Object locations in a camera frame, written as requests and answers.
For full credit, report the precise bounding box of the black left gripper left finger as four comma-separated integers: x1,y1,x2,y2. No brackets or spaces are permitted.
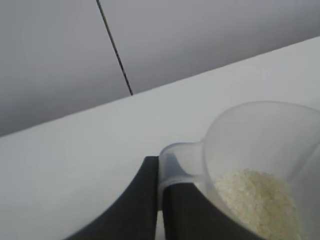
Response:
67,156,160,240

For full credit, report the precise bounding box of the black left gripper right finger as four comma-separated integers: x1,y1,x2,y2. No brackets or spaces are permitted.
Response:
162,182,251,240

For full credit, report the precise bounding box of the white uncooked rice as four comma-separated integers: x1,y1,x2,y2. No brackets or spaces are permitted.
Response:
213,168,307,240

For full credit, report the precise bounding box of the translucent plastic measuring cup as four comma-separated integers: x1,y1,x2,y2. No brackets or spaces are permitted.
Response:
158,100,320,240

